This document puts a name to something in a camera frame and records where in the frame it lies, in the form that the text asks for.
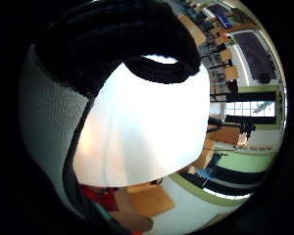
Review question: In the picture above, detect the black camera tripod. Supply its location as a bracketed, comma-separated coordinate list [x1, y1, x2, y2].
[238, 120, 258, 142]

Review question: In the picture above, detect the blue chair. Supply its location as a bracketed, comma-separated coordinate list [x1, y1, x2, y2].
[196, 153, 223, 181]

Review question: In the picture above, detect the large window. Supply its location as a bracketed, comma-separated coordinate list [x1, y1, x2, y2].
[224, 100, 277, 118]

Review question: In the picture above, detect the light wooden desk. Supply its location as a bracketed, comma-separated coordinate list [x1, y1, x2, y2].
[126, 182, 176, 218]

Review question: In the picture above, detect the brown wooden desk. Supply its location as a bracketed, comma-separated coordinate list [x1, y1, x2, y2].
[206, 125, 242, 146]

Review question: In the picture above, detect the white textured container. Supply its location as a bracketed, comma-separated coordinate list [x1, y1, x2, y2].
[18, 43, 90, 213]

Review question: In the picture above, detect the the person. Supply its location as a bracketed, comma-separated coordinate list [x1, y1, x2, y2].
[78, 184, 155, 235]

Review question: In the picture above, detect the row of wooden desks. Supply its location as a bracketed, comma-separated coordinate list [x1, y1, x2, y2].
[177, 13, 241, 99]

